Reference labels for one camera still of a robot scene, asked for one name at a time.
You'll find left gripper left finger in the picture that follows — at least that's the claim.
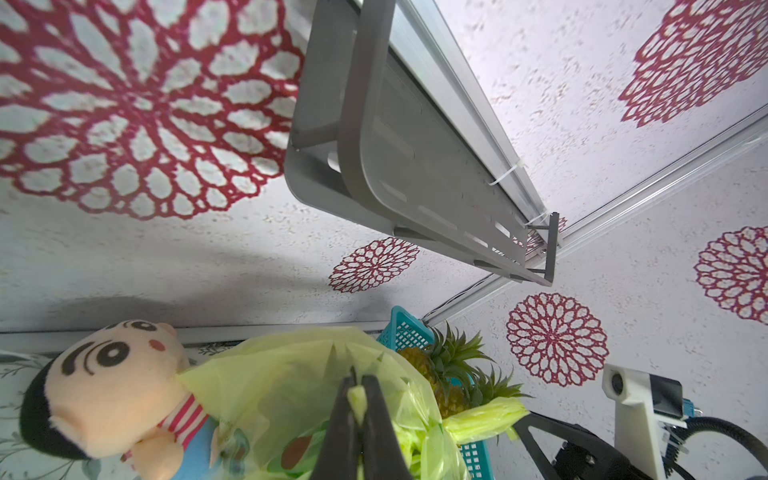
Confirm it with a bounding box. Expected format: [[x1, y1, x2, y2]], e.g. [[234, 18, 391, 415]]
[[310, 370, 360, 480]]

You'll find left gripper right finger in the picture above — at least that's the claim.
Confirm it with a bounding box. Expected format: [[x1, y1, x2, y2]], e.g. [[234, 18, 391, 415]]
[[362, 375, 413, 480]]

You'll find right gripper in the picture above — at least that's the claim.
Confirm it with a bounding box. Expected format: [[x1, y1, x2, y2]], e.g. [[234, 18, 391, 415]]
[[513, 412, 649, 480]]

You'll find green avocado plastic bag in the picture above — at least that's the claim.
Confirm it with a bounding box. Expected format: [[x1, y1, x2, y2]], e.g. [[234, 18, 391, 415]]
[[176, 325, 530, 480]]

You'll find pineapple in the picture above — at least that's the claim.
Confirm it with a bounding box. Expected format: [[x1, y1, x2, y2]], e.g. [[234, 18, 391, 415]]
[[398, 326, 490, 418], [434, 368, 530, 419]]

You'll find teal plastic basket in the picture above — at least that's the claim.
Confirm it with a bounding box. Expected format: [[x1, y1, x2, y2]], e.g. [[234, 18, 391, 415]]
[[376, 305, 496, 480]]

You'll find pink plush doll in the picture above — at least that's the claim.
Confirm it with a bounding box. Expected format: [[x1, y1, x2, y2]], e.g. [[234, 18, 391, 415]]
[[19, 319, 220, 479]]

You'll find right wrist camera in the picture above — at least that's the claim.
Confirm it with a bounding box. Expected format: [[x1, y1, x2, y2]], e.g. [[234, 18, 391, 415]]
[[602, 364, 692, 479]]

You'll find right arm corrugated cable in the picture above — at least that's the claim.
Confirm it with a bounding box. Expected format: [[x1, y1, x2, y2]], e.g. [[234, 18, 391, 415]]
[[662, 415, 768, 480]]

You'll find grey metal wall shelf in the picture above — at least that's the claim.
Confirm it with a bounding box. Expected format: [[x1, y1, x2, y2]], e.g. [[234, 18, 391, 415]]
[[285, 1, 559, 286]]

